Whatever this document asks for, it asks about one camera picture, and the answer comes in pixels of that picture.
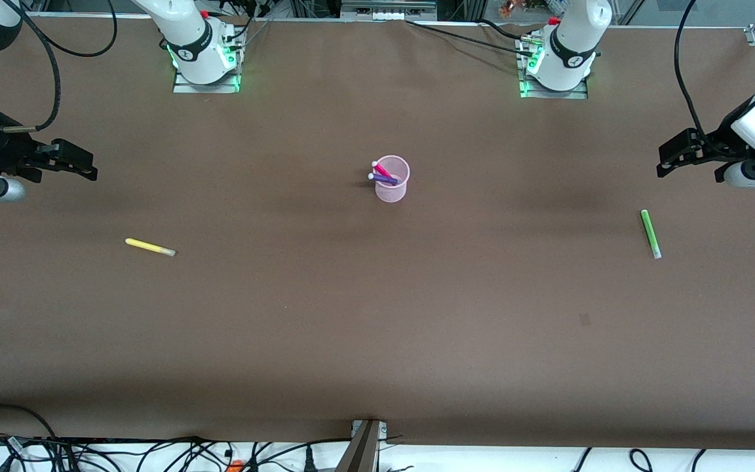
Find green highlighter pen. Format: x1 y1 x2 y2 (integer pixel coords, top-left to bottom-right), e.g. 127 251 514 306
640 209 663 260

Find yellow highlighter pen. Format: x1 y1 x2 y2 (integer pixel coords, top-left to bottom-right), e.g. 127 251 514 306
125 237 176 258

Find pink plastic cup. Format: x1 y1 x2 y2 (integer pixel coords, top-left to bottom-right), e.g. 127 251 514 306
374 155 411 204

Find metal box behind table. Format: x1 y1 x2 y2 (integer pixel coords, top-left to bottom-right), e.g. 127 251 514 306
341 0 437 22

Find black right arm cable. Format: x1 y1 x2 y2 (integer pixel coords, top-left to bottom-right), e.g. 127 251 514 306
0 0 119 134

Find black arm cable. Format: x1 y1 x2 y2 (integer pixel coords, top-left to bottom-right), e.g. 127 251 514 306
674 0 712 148
0 0 119 134

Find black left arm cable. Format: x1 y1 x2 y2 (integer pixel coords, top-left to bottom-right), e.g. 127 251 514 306
674 0 712 148

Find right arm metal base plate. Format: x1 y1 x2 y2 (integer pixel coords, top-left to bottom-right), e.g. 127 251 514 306
173 66 242 94

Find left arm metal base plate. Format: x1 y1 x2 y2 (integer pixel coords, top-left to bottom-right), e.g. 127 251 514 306
518 36 589 100

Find grey cable at base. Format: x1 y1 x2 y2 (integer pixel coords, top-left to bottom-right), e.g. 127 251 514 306
240 16 273 47

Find thick black floor cable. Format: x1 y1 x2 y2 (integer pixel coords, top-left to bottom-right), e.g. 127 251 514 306
0 404 57 439

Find black cable across table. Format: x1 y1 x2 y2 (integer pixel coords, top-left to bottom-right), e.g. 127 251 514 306
406 20 526 56

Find metal table clamp bracket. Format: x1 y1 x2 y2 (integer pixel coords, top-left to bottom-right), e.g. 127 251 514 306
336 418 389 472

